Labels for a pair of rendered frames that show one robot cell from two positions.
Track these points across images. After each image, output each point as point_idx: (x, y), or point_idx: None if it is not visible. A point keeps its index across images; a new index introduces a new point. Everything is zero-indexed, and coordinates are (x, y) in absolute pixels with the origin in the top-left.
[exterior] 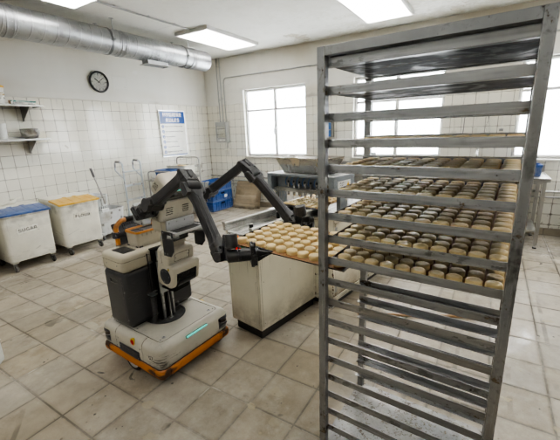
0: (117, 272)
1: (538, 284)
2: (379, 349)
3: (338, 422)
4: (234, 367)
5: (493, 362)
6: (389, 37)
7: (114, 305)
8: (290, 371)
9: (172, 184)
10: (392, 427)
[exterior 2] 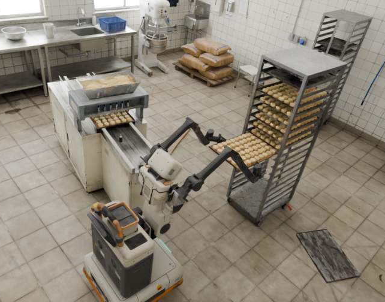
0: (144, 258)
1: (168, 102)
2: (240, 174)
3: (247, 210)
4: (177, 244)
5: (309, 152)
6: (324, 71)
7: (134, 286)
8: (192, 219)
9: (222, 161)
10: (253, 196)
